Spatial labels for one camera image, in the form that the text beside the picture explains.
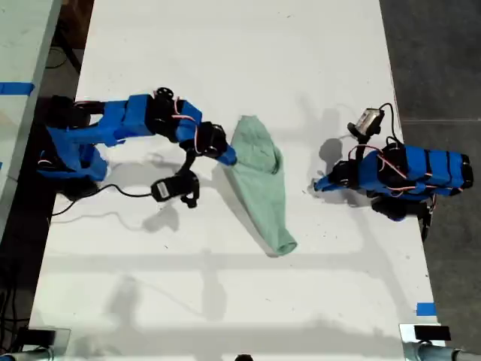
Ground pale green T-shirt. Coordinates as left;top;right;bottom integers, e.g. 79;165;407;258
219;114;299;259

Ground short blue tape strip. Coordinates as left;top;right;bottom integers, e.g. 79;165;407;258
416;301;438;317

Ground black table leg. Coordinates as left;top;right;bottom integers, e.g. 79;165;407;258
51;25;84;74

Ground metal clamp plate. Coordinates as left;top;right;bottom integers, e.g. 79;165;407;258
398;322;452;344
21;326;72;355

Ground brown cardboard box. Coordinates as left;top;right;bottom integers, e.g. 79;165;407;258
59;0;95;50

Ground small black box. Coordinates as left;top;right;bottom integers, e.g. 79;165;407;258
26;328;57;345
413;325;452;341

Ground grey metal pipe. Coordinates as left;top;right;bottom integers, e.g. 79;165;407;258
403;341;481;361
0;346;54;361

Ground long blue tape strip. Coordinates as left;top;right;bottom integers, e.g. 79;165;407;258
0;81;36;96

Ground white side table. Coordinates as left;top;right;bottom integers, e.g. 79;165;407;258
0;0;63;241

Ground short black camera stalk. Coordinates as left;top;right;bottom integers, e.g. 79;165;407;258
352;135;374;163
178;147;198;178

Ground silver black camera box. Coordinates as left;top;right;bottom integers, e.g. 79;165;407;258
346;108;386;138

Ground black labelled camera box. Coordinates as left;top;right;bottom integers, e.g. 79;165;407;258
150;172;201;210

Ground black camera cable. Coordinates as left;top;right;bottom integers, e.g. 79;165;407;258
379;102;398;141
50;183;155;217

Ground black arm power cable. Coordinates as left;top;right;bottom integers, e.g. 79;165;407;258
419;195;439;242

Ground black floor cables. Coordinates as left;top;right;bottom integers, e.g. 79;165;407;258
0;262;32;341

